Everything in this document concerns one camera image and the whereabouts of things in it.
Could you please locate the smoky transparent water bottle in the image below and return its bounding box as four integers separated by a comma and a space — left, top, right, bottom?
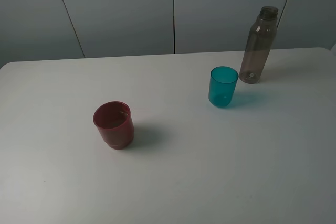
239, 6, 278, 84

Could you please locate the teal transparent plastic cup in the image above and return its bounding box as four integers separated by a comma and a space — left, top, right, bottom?
208, 66, 239, 108

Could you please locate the red plastic cup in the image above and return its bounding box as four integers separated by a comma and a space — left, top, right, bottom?
93, 101, 134, 150

